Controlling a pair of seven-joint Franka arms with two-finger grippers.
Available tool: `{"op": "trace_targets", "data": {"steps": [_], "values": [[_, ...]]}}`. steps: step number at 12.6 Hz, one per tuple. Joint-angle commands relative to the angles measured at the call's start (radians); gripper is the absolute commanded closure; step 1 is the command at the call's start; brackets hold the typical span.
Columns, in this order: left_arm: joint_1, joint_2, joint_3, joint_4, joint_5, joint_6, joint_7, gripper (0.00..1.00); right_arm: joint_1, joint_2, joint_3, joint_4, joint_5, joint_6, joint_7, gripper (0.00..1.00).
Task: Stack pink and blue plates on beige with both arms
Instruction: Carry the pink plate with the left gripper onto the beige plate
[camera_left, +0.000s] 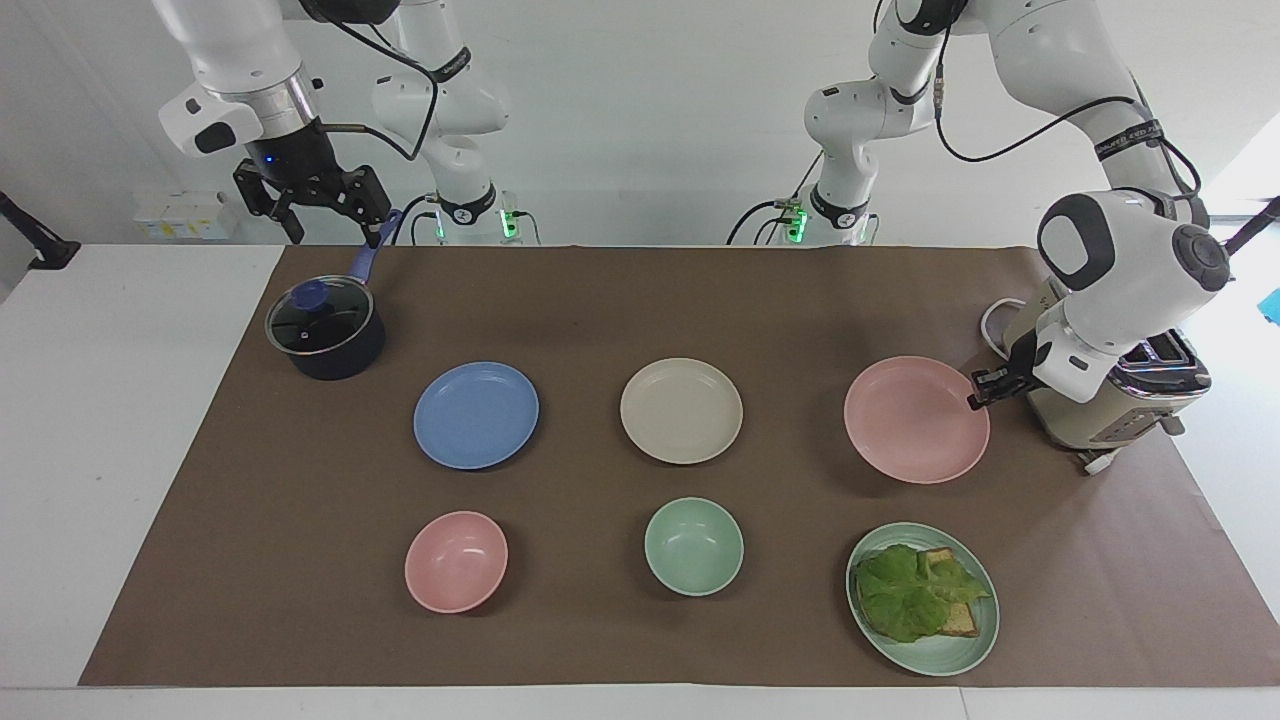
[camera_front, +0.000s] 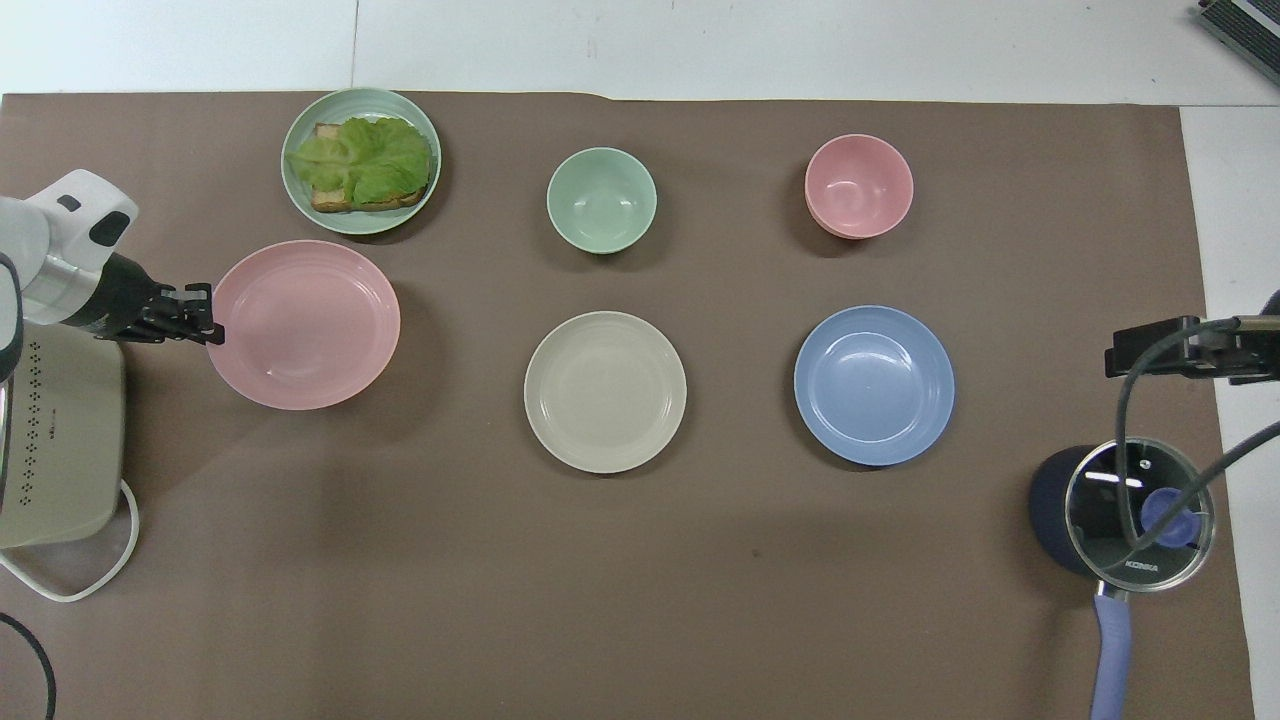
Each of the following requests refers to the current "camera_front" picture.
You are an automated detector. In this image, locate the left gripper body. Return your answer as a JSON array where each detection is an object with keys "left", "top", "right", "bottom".
[{"left": 72, "top": 252, "right": 169, "bottom": 343}]

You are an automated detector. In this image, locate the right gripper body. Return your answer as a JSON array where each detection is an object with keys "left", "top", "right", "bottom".
[{"left": 1198, "top": 313, "right": 1280, "bottom": 387}]

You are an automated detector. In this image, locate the beige kitchen appliance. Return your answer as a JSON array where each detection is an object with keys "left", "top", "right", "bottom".
[{"left": 0, "top": 322, "right": 127, "bottom": 550}]

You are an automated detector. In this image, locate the pink plate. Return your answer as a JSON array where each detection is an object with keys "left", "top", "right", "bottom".
[{"left": 208, "top": 240, "right": 402, "bottom": 412}]

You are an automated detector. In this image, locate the green plate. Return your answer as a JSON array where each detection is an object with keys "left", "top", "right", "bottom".
[{"left": 280, "top": 88, "right": 443, "bottom": 237}]

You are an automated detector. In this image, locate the glass lid blue knob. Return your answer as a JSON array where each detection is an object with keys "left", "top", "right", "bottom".
[{"left": 1064, "top": 437, "right": 1217, "bottom": 594}]

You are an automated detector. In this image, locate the toast slice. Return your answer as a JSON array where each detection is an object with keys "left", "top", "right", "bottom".
[{"left": 309, "top": 122, "right": 432, "bottom": 214}]

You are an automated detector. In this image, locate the green lettuce leaf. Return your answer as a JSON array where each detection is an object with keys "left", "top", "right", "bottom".
[{"left": 287, "top": 116, "right": 434, "bottom": 205}]

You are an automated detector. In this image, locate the grey ribbed device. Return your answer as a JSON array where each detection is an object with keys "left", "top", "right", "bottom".
[{"left": 1196, "top": 0, "right": 1280, "bottom": 58}]

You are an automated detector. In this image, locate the blue plate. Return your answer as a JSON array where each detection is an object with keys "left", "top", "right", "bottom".
[{"left": 793, "top": 305, "right": 956, "bottom": 468}]

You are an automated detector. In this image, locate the pink bowl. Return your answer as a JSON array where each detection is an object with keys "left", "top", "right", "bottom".
[{"left": 804, "top": 134, "right": 915, "bottom": 241}]

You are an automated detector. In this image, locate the green bowl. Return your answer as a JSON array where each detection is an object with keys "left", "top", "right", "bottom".
[{"left": 546, "top": 147, "right": 659, "bottom": 255}]

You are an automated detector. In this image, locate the beige plate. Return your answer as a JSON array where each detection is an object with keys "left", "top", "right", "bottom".
[{"left": 523, "top": 311, "right": 689, "bottom": 475}]

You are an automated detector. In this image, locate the black cable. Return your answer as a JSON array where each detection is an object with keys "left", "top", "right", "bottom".
[
  {"left": 0, "top": 612, "right": 58, "bottom": 720},
  {"left": 1117, "top": 315, "right": 1280, "bottom": 553}
]

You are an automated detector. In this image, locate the white cable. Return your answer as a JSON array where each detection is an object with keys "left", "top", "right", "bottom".
[{"left": 0, "top": 479, "right": 142, "bottom": 604}]

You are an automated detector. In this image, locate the dark blue saucepan lilac handle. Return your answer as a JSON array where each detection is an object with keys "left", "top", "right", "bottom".
[{"left": 1028, "top": 444, "right": 1138, "bottom": 720}]

